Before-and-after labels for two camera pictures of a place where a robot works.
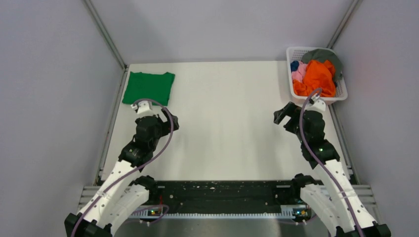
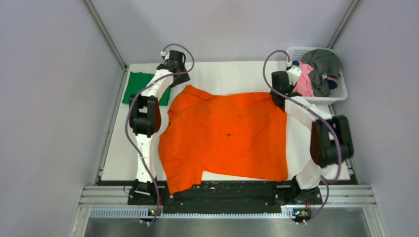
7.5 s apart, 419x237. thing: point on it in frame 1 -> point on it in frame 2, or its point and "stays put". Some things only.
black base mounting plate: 224,193 stays put
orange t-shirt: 318,74 -> 236,136
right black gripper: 288,110 -> 292,88
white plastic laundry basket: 295,53 stays put
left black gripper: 176,125 -> 184,77
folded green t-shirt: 154,87 stays put
